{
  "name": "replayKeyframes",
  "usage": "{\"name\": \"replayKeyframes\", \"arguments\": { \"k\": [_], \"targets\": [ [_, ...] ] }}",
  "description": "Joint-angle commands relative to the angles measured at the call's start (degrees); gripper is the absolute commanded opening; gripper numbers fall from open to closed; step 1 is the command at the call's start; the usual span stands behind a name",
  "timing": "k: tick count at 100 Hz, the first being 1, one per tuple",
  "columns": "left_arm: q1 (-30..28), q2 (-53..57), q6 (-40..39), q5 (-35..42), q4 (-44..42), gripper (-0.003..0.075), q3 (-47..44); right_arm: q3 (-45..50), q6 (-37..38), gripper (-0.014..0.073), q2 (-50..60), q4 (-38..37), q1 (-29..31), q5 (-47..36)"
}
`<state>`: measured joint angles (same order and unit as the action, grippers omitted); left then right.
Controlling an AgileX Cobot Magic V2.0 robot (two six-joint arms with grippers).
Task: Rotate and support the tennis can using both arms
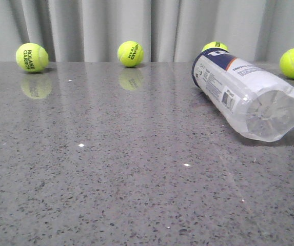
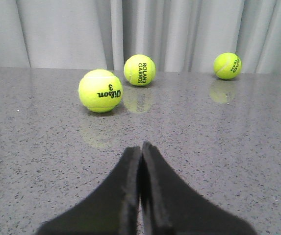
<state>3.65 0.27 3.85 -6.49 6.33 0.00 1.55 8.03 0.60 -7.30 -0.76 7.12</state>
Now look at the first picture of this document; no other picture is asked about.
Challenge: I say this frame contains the grey pleated curtain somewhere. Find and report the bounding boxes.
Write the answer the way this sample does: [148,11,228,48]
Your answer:
[0,1,294,62]

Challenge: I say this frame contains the Head Team yellow tennis ball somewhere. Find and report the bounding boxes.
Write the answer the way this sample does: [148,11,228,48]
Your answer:
[117,40,144,67]

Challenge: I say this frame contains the Wilson yellow tennis ball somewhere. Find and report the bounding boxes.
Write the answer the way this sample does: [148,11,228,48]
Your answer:
[202,41,228,52]

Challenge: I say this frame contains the Roland Garros yellow tennis ball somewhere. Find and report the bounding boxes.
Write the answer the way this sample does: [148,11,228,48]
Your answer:
[15,43,49,73]

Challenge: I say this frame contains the clear Wilson tennis ball can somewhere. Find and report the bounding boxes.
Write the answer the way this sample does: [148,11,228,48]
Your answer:
[191,48,294,142]

